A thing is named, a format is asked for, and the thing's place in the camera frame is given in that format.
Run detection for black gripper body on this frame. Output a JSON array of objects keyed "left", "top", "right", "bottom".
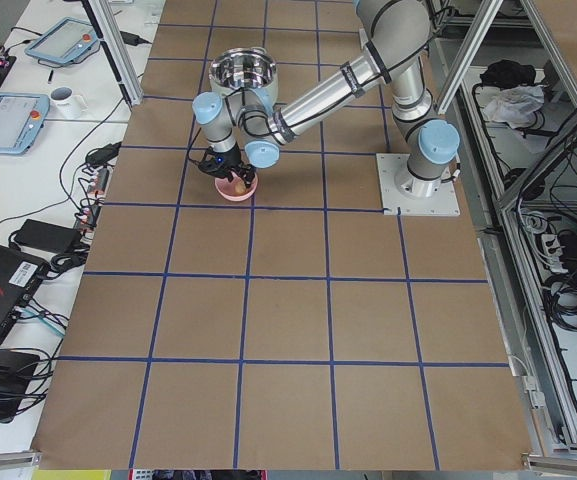
[{"left": 197, "top": 144, "right": 243, "bottom": 179}]

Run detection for brown egg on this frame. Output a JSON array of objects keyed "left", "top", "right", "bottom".
[{"left": 234, "top": 183, "right": 246, "bottom": 195}]

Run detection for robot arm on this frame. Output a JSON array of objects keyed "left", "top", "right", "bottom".
[{"left": 192, "top": 0, "right": 460, "bottom": 198}]

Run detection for mint green cooking pot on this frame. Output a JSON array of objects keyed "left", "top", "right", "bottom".
[{"left": 209, "top": 47, "right": 279, "bottom": 108}]

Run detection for pink bowl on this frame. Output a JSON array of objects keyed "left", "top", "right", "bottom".
[{"left": 214, "top": 176, "right": 258, "bottom": 202}]

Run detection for white mug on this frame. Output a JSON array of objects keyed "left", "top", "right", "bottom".
[{"left": 50, "top": 87, "right": 88, "bottom": 120}]

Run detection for blue teach pendant far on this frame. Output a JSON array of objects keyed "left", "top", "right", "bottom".
[{"left": 24, "top": 17, "right": 99, "bottom": 67}]

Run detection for blue teach pendant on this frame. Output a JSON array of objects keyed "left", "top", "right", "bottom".
[
  {"left": 24, "top": 17, "right": 99, "bottom": 67},
  {"left": 0, "top": 92, "right": 50, "bottom": 155}
]

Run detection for black power adapter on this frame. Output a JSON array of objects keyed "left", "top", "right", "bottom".
[{"left": 8, "top": 219, "right": 82, "bottom": 253}]

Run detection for blue teach pendant near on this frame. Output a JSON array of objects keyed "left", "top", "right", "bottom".
[{"left": 0, "top": 92, "right": 50, "bottom": 155}]

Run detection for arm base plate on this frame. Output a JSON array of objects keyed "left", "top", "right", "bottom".
[{"left": 376, "top": 153, "right": 460, "bottom": 217}]

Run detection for aluminium frame post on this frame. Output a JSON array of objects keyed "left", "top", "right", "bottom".
[{"left": 82, "top": 0, "right": 143, "bottom": 107}]

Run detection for coiled black cables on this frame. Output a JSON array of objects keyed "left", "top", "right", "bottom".
[{"left": 542, "top": 279, "right": 577, "bottom": 334}]

